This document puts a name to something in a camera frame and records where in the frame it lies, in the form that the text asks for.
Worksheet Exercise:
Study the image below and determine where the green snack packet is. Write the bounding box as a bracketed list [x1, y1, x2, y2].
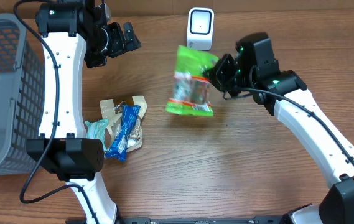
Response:
[165, 45, 219, 116]

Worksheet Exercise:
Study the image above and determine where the beige brown cookie bag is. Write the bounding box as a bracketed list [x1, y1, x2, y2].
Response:
[100, 95, 147, 152]

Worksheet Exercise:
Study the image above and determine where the light teal snack packet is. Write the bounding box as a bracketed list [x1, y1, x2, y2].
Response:
[85, 119, 109, 152]

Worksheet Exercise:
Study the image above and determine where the blue snack bar wrapper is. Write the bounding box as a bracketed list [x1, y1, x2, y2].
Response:
[105, 105, 141, 162]

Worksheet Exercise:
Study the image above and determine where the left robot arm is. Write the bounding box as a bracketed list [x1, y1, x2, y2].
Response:
[26, 1, 141, 223]

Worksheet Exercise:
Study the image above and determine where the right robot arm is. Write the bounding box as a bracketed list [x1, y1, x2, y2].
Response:
[204, 32, 354, 224]

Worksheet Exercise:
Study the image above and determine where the grey plastic mesh basket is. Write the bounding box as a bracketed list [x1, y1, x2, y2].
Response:
[0, 14, 45, 175]

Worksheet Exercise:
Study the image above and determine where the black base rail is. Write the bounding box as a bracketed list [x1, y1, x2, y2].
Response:
[115, 215, 283, 224]

